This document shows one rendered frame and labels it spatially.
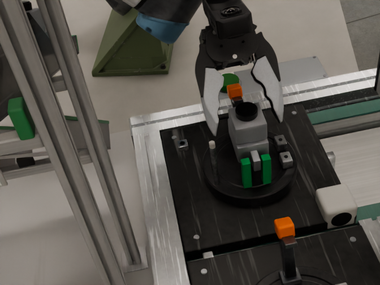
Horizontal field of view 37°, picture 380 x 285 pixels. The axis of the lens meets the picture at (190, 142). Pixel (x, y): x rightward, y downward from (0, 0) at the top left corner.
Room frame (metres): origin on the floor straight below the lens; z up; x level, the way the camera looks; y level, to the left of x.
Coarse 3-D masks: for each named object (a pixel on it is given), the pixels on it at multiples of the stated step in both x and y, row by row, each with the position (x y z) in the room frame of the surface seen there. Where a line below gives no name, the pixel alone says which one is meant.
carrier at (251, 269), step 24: (312, 240) 0.42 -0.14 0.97; (336, 240) 0.41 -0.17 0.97; (360, 240) 0.40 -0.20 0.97; (192, 264) 0.41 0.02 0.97; (216, 264) 0.40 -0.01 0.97; (240, 264) 0.40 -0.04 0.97; (264, 264) 0.39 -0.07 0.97; (312, 264) 0.38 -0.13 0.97; (336, 264) 0.37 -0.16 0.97; (360, 264) 0.37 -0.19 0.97
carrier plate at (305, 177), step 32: (192, 128) 0.66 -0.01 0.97; (224, 128) 0.65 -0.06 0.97; (288, 128) 0.63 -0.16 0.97; (192, 160) 0.59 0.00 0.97; (320, 160) 0.55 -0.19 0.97; (192, 192) 0.53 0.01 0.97; (288, 192) 0.50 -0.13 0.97; (192, 224) 0.47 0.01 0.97; (224, 224) 0.46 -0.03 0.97; (256, 224) 0.46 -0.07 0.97; (320, 224) 0.44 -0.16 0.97; (192, 256) 0.43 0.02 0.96
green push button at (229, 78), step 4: (224, 76) 0.78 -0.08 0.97; (228, 76) 0.78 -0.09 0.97; (232, 76) 0.78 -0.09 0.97; (236, 76) 0.78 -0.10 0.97; (224, 80) 0.77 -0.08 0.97; (228, 80) 0.77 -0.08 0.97; (232, 80) 0.77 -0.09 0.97; (236, 80) 0.76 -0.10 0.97; (224, 84) 0.76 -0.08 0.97; (228, 84) 0.76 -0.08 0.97; (224, 88) 0.75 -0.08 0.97
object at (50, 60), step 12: (36, 24) 0.51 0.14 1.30; (36, 36) 0.49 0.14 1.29; (72, 36) 0.61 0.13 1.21; (0, 48) 0.41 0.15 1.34; (48, 48) 0.51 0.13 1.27; (0, 60) 0.40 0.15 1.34; (48, 60) 0.50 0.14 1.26; (0, 72) 0.39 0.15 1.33; (12, 72) 0.41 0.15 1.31; (48, 72) 0.49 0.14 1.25; (0, 84) 0.38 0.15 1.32; (12, 84) 0.40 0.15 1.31; (0, 96) 0.38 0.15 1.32; (12, 96) 0.40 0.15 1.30; (0, 108) 0.37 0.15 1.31; (0, 120) 0.36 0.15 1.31
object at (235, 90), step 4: (232, 84) 0.64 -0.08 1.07; (236, 84) 0.64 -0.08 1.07; (228, 88) 0.63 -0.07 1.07; (232, 88) 0.63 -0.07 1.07; (236, 88) 0.63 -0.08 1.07; (240, 88) 0.62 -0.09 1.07; (228, 92) 0.62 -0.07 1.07; (232, 92) 0.62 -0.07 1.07; (236, 92) 0.62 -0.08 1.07; (240, 92) 0.62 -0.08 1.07; (228, 96) 0.63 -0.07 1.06; (232, 96) 0.62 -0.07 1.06; (236, 96) 0.62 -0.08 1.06; (240, 96) 0.62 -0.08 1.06; (232, 100) 0.61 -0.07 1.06; (236, 100) 0.61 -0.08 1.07; (240, 100) 0.61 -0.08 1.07; (232, 104) 0.62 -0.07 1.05; (236, 104) 0.60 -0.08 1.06
